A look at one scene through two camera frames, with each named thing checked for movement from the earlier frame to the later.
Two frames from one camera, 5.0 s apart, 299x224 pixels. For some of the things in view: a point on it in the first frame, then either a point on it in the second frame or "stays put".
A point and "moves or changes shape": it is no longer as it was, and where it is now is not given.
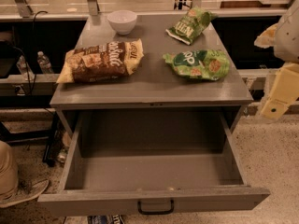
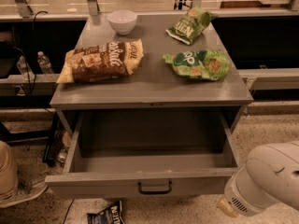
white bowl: [122, 21] stays put
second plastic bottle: [21, 64] stays put
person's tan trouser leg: [8, 171] stays put
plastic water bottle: [45, 64] stays put
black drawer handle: [155, 212] to [155, 191]
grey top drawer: [152, 161] moves or changes shape
